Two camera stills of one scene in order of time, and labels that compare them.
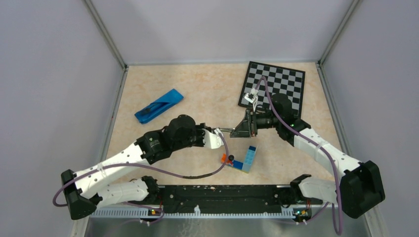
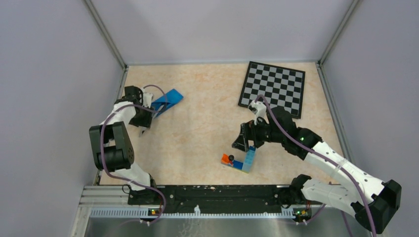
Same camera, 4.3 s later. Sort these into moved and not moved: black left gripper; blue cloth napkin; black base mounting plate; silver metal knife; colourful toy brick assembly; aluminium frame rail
Moved: black left gripper; silver metal knife
Not moved: colourful toy brick assembly; aluminium frame rail; blue cloth napkin; black base mounting plate
